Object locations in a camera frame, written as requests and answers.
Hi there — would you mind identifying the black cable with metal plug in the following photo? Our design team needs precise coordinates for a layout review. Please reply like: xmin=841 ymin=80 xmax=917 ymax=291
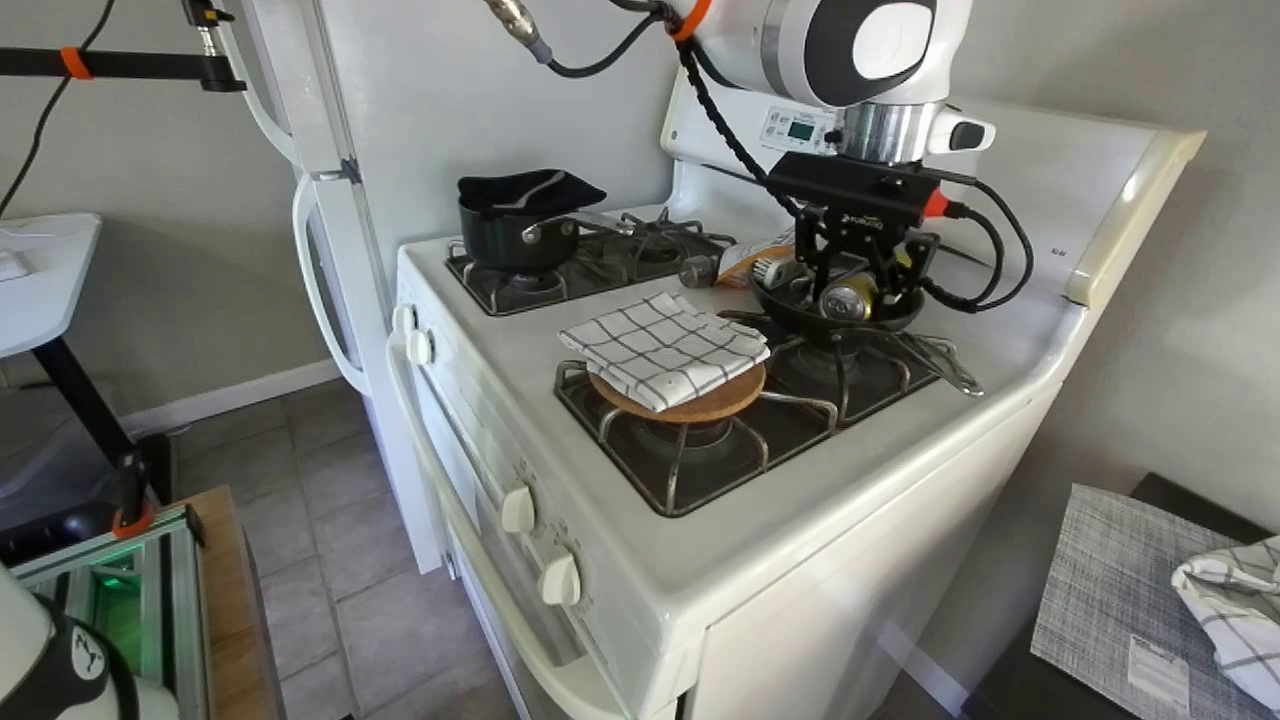
xmin=484 ymin=0 xmax=672 ymax=80

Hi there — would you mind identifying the white gas stove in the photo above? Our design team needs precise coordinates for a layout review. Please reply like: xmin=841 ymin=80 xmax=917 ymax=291
xmin=383 ymin=55 xmax=1210 ymax=720

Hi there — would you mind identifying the folded white checkered cloth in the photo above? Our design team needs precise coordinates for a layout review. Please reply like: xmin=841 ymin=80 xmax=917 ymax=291
xmin=557 ymin=286 xmax=777 ymax=416

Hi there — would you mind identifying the aluminium cart frame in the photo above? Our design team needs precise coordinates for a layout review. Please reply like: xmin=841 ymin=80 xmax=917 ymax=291
xmin=7 ymin=510 xmax=215 ymax=720

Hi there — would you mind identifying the white and black device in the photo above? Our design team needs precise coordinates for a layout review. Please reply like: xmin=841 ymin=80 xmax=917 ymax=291
xmin=0 ymin=565 xmax=185 ymax=720

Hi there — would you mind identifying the black cable chain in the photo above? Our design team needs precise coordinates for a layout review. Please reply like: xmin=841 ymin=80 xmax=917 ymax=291
xmin=672 ymin=34 xmax=805 ymax=222

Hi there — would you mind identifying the white refrigerator door handle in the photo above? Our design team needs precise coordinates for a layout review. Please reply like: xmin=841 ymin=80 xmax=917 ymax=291
xmin=195 ymin=0 xmax=360 ymax=184
xmin=286 ymin=173 xmax=370 ymax=399

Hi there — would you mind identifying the red clamp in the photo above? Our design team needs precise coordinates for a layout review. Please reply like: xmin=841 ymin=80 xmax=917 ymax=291
xmin=107 ymin=451 xmax=165 ymax=545

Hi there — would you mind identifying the black cooking pot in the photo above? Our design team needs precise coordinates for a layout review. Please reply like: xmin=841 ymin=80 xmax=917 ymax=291
xmin=457 ymin=167 xmax=611 ymax=279

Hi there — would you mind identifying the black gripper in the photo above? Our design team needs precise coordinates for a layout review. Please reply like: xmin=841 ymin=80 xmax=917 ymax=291
xmin=792 ymin=210 xmax=938 ymax=311

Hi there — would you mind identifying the crumpled white checkered cloth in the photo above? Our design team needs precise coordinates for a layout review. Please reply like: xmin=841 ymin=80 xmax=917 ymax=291
xmin=1167 ymin=532 xmax=1280 ymax=713

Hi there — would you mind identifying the round cork trivet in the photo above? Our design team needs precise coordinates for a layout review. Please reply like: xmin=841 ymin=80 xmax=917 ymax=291
xmin=583 ymin=357 xmax=770 ymax=430

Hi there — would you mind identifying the thin black hanging cable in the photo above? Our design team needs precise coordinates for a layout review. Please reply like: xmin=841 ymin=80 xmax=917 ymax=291
xmin=0 ymin=0 xmax=118 ymax=215

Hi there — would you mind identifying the white refrigerator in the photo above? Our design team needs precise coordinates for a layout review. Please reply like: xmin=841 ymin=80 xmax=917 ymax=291
xmin=195 ymin=0 xmax=714 ymax=574

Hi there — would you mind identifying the grey grid cutting mat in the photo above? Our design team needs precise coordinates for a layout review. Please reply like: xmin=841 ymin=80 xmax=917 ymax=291
xmin=1029 ymin=479 xmax=1280 ymax=720

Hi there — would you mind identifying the metal spoon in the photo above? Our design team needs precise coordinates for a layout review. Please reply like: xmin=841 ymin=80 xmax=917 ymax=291
xmin=506 ymin=173 xmax=572 ymax=222

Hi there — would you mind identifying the black side table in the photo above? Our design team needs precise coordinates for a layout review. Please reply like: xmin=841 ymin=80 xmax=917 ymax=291
xmin=962 ymin=473 xmax=1280 ymax=720

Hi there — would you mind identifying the black boom bar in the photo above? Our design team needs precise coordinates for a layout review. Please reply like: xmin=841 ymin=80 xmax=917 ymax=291
xmin=0 ymin=45 xmax=252 ymax=96

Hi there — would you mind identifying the thin black cable loop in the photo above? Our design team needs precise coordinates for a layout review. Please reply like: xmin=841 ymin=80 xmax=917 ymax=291
xmin=922 ymin=173 xmax=1040 ymax=319

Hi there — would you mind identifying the black frying pan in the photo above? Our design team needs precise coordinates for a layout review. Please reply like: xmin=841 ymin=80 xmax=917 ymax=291
xmin=748 ymin=250 xmax=991 ymax=399

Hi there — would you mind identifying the white folding table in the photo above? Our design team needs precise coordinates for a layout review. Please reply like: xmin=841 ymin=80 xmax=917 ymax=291
xmin=0 ymin=210 xmax=176 ymax=534

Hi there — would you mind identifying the wooden board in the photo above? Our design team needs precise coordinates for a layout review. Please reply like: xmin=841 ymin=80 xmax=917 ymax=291
xmin=185 ymin=483 xmax=286 ymax=720

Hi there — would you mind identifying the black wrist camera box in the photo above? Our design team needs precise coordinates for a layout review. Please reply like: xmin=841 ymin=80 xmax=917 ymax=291
xmin=762 ymin=148 xmax=946 ymax=226

